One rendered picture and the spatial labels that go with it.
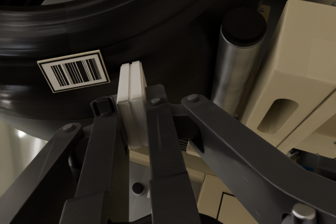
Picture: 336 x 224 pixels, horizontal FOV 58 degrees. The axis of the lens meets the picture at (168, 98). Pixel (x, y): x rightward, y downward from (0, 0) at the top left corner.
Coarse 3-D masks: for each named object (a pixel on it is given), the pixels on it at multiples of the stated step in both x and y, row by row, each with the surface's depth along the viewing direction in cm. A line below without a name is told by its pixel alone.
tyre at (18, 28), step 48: (0, 0) 65; (96, 0) 31; (144, 0) 31; (192, 0) 32; (240, 0) 35; (0, 48) 30; (48, 48) 30; (96, 48) 30; (144, 48) 31; (192, 48) 33; (0, 96) 33; (48, 96) 32; (96, 96) 33
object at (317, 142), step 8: (256, 72) 69; (328, 120) 63; (320, 128) 63; (328, 128) 62; (312, 136) 64; (320, 136) 63; (328, 136) 62; (304, 144) 69; (312, 144) 68; (320, 144) 66; (328, 144) 65; (312, 152) 72; (320, 152) 71; (328, 152) 69
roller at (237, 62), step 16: (224, 16) 31; (240, 16) 30; (256, 16) 30; (224, 32) 30; (240, 32) 30; (256, 32) 29; (224, 48) 32; (240, 48) 30; (256, 48) 31; (224, 64) 34; (240, 64) 33; (224, 80) 37; (240, 80) 37; (224, 96) 41; (240, 96) 43
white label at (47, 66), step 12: (48, 60) 28; (60, 60) 29; (72, 60) 29; (84, 60) 29; (96, 60) 29; (48, 72) 29; (60, 72) 30; (72, 72) 30; (84, 72) 30; (96, 72) 30; (60, 84) 31; (72, 84) 31; (84, 84) 31; (96, 84) 31
